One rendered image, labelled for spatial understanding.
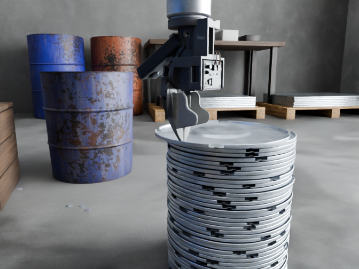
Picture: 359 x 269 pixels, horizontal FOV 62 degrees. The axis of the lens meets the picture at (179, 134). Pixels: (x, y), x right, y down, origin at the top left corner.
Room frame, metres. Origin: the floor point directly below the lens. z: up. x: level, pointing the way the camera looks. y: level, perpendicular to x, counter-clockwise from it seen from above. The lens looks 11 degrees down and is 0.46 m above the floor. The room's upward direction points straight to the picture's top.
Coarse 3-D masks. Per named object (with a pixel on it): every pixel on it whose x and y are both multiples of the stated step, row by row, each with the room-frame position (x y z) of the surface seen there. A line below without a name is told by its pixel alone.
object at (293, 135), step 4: (284, 128) 0.72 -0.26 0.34; (288, 132) 0.70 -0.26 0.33; (292, 132) 0.68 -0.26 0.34; (292, 136) 0.65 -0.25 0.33; (288, 140) 0.58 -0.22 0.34; (292, 140) 0.59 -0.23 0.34; (280, 144) 0.56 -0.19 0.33; (284, 144) 0.57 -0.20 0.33; (244, 148) 0.54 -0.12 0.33; (252, 148) 0.54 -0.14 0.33; (256, 148) 0.55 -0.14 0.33
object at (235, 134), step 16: (160, 128) 0.70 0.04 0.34; (192, 128) 0.71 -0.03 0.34; (208, 128) 0.68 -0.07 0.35; (224, 128) 0.68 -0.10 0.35; (240, 128) 0.68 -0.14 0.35; (256, 128) 0.71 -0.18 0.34; (272, 128) 0.71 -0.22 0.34; (192, 144) 0.53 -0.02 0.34; (208, 144) 0.52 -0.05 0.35; (224, 144) 0.54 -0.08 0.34; (240, 144) 0.54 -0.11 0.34; (256, 144) 0.52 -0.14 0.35; (272, 144) 0.53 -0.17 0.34
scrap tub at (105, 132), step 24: (48, 72) 1.25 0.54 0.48; (72, 72) 1.22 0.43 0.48; (96, 72) 1.24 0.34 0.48; (120, 72) 1.32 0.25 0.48; (48, 96) 1.27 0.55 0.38; (72, 96) 1.23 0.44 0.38; (96, 96) 1.25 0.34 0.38; (120, 96) 1.32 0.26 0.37; (48, 120) 1.30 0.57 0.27; (72, 120) 1.23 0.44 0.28; (96, 120) 1.25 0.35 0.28; (120, 120) 1.32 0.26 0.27; (48, 144) 1.32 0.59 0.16; (72, 144) 1.24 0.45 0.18; (96, 144) 1.25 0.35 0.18; (120, 144) 1.32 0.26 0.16; (72, 168) 1.24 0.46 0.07; (96, 168) 1.25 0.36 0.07; (120, 168) 1.32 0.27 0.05
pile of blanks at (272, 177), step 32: (192, 160) 0.57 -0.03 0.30; (224, 160) 0.54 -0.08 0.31; (256, 160) 0.55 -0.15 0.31; (288, 160) 0.61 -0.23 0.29; (192, 192) 0.57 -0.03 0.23; (224, 192) 0.56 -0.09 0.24; (256, 192) 0.56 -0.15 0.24; (288, 192) 0.60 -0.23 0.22; (192, 224) 0.57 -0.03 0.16; (224, 224) 0.54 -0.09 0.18; (256, 224) 0.55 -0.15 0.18; (288, 224) 0.61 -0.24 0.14; (192, 256) 0.57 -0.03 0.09; (224, 256) 0.54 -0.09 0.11; (256, 256) 0.55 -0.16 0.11
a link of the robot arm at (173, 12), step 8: (168, 0) 0.52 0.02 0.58; (176, 0) 0.51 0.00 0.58; (184, 0) 0.50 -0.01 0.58; (192, 0) 0.50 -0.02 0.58; (200, 0) 0.51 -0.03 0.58; (208, 0) 0.52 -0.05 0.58; (168, 8) 0.52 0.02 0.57; (176, 8) 0.51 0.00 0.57; (184, 8) 0.50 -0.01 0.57; (192, 8) 0.50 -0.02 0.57; (200, 8) 0.51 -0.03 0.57; (208, 8) 0.52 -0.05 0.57; (168, 16) 0.53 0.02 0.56; (176, 16) 0.51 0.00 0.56; (184, 16) 0.51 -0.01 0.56; (192, 16) 0.51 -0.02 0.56; (200, 16) 0.51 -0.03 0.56; (208, 16) 0.52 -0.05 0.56
